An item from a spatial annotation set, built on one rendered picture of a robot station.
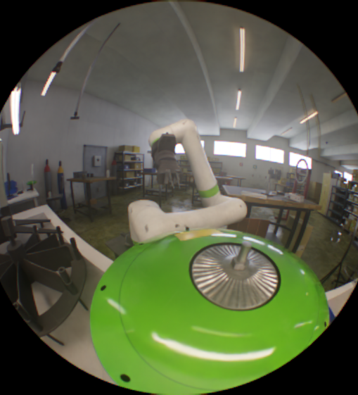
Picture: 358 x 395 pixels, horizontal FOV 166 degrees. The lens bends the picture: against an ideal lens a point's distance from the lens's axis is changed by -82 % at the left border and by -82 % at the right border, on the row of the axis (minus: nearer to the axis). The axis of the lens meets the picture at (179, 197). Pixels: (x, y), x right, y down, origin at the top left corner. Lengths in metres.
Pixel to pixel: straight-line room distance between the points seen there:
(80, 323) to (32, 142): 4.58
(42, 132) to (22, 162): 1.07
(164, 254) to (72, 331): 0.27
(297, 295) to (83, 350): 0.33
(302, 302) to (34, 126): 4.95
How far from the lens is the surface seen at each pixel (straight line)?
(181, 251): 0.15
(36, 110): 5.01
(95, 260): 0.44
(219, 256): 0.15
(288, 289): 0.15
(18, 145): 4.69
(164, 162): 0.39
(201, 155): 0.59
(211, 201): 0.67
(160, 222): 0.34
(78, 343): 0.32
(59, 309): 0.27
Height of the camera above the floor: 1.19
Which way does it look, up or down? 14 degrees down
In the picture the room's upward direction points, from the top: 3 degrees clockwise
